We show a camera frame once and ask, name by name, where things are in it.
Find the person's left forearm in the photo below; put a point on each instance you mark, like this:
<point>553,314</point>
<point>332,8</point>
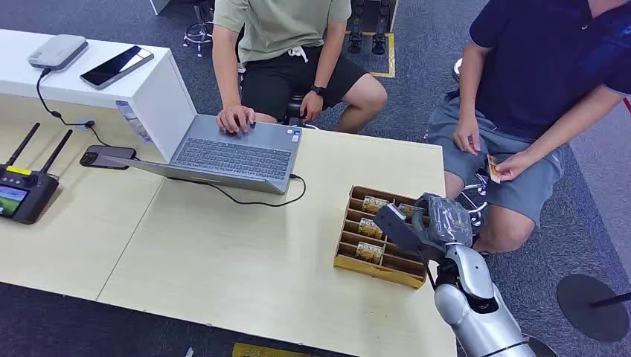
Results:
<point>572,125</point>
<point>330,54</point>

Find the black wristwatch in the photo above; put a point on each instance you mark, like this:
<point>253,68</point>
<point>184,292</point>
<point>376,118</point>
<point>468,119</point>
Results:
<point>318,90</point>

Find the dark smartphone with camera bump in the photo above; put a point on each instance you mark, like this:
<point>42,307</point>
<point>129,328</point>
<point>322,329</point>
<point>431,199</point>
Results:
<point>108,156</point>

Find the chrome stool base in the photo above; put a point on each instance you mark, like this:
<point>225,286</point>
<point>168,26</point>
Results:
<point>198,33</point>

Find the person's left hand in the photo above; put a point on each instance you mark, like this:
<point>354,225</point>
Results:
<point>515,166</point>
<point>310,106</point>

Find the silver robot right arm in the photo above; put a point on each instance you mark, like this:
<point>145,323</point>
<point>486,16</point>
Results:
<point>473,305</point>

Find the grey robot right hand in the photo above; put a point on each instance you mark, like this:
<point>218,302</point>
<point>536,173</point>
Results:
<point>446,222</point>

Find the yellow floor marker plate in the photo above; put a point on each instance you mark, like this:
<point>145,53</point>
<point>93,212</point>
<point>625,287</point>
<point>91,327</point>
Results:
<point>266,351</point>

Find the yellow printed card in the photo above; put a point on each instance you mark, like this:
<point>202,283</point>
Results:
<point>493,169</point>
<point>369,252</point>
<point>408,211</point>
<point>374,204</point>
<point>370,228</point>

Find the black smartphone with glossy screen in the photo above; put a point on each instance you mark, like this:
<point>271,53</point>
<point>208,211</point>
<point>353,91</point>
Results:
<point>117,66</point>

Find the white desk riser shelf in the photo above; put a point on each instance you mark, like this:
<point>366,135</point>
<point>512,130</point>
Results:
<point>148,93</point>

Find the chrome stool frame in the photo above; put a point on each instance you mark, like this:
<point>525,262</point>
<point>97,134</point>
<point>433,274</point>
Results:
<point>475,202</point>

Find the person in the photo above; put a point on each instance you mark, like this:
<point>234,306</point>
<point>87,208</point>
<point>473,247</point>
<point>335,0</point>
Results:
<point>537,69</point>
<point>281,54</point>

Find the grey flat rounded device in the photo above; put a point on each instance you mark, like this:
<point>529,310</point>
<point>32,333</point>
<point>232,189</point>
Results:
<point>57,51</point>

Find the round black stand base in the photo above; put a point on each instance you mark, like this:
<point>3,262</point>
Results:
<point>591,308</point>

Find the printed label sticker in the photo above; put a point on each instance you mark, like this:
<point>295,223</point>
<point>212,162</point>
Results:
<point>134,120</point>

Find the grey open laptop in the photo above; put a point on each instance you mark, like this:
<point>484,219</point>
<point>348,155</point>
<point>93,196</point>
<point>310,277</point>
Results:
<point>236,157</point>

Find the person's right hand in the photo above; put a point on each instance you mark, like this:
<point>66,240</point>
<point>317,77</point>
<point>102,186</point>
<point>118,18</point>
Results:
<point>467,135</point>
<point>235,118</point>

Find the black robot legs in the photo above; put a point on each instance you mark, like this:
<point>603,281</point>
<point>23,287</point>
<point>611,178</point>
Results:
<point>367,29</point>

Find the person's right forearm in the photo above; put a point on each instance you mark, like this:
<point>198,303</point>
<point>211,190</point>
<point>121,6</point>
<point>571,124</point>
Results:
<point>227,74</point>
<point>473,84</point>

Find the black remote controller with antennas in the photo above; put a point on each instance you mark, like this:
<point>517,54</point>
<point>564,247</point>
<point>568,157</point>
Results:
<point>24,194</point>

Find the wooden slotted card box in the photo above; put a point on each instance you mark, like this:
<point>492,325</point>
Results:
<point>379,273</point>

